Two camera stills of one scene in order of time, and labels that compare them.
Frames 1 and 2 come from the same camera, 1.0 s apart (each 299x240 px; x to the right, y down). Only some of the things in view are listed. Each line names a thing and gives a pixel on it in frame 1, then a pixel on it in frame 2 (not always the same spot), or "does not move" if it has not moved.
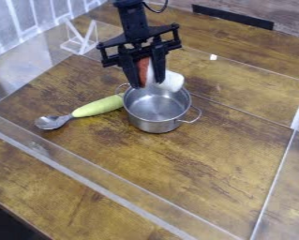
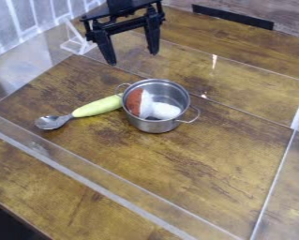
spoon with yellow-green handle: x=53 y=122 does not move
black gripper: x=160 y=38 → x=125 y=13
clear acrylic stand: x=79 y=44 does not move
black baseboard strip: x=252 y=21 does not move
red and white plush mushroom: x=173 y=80 → x=142 y=106
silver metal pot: x=157 y=111 does not move
